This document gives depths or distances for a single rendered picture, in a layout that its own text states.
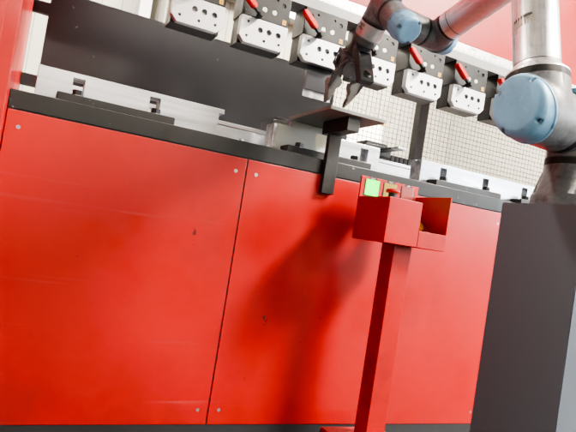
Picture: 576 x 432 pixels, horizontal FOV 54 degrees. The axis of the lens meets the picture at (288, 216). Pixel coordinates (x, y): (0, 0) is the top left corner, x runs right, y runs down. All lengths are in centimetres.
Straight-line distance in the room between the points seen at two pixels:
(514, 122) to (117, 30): 150
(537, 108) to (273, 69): 143
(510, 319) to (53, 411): 107
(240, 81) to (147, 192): 93
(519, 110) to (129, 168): 91
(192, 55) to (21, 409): 136
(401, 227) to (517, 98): 53
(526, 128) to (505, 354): 43
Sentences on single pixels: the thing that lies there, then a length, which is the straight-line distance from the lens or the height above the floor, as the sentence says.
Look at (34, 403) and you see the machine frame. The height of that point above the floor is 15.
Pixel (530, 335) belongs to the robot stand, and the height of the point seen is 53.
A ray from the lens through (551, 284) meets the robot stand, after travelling 115.
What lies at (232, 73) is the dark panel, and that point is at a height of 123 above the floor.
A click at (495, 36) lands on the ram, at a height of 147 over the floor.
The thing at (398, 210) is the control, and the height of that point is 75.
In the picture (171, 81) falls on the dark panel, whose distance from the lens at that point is 221.
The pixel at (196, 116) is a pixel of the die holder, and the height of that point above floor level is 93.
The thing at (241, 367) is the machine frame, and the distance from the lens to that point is 163.
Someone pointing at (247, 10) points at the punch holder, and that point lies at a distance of 176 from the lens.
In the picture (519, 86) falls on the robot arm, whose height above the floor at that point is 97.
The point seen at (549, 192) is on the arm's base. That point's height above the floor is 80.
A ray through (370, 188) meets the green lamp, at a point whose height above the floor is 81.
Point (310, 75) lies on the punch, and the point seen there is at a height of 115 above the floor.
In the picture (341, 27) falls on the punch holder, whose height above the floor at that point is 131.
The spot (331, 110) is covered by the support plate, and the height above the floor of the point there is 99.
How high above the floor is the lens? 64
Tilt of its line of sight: 2 degrees up
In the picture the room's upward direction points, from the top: 9 degrees clockwise
